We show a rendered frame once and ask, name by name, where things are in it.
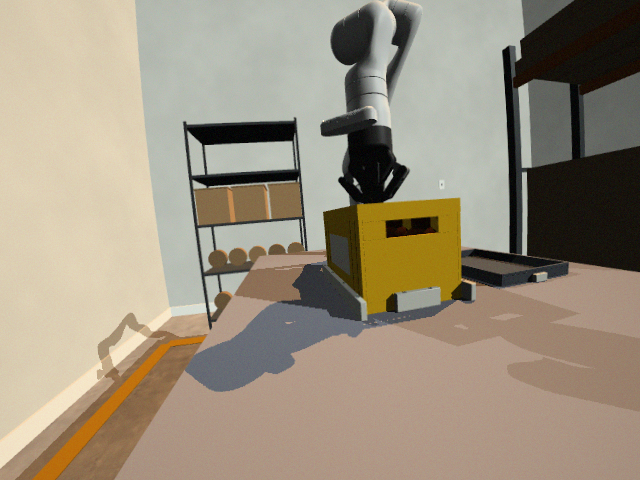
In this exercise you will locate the yellow crate with dividers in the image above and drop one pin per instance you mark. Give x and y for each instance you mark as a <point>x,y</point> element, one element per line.
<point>376,267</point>

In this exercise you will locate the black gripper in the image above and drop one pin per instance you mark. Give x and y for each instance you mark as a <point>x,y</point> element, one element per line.
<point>371,162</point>

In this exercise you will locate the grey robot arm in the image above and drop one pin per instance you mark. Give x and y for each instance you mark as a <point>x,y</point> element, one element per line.
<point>367,83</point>

